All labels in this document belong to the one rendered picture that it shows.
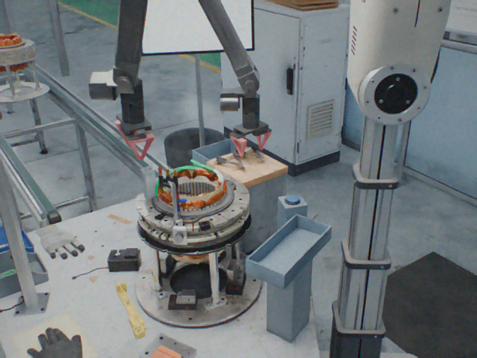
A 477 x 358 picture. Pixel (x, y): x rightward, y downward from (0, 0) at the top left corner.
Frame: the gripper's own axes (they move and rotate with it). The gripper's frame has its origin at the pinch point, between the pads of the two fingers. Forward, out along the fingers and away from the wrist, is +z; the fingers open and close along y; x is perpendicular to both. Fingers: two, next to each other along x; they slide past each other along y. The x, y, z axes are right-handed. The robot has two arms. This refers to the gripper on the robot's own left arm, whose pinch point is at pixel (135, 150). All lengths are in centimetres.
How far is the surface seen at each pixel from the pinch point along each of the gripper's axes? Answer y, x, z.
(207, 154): -27.9, 34.3, 23.2
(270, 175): 1.1, 42.9, 17.6
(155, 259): 10.0, 0.8, 30.8
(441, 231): -45, 204, 124
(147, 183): 2.8, 1.8, 9.4
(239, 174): -3.1, 34.0, 17.5
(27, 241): -40, -30, 51
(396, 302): -8, 133, 121
